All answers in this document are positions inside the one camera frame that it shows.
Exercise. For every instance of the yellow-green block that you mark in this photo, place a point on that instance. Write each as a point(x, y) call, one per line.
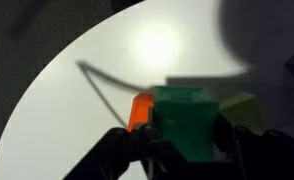
point(243, 110)

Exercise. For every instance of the green block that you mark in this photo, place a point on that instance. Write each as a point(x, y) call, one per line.
point(186, 116)

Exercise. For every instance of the round white table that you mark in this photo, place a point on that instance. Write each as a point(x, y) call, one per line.
point(227, 46)

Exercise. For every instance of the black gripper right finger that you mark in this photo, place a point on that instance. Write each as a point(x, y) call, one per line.
point(269, 156)

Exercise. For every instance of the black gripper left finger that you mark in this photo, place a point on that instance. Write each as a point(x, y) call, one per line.
point(112, 155)

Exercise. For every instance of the orange block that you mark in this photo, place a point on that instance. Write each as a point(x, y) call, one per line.
point(139, 110)

